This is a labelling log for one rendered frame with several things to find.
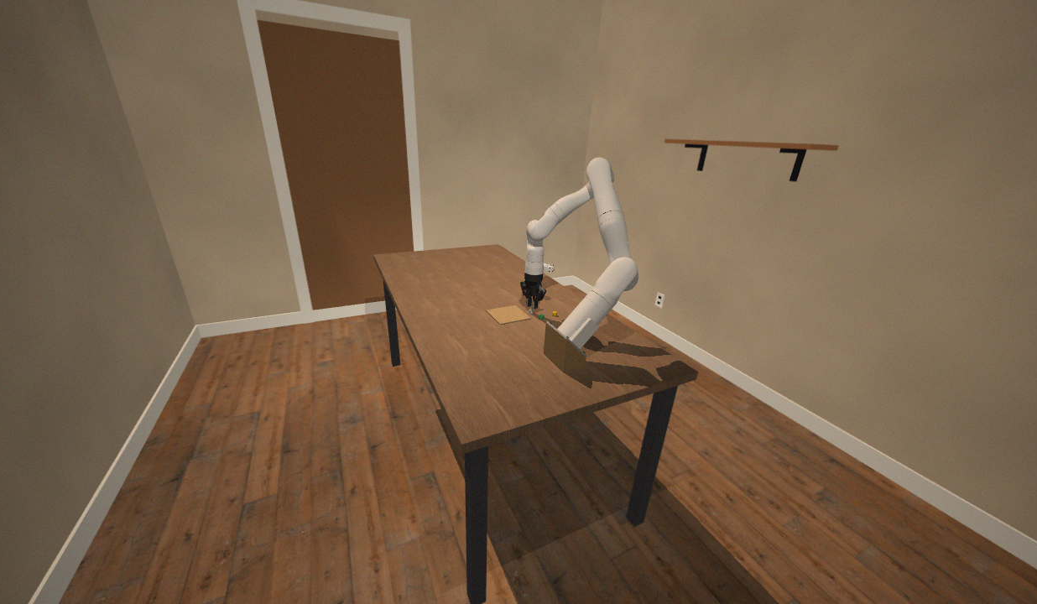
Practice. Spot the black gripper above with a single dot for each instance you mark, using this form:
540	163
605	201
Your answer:
533	289

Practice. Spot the tan square mat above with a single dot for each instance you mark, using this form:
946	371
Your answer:
507	314

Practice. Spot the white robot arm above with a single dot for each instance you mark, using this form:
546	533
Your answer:
622	273

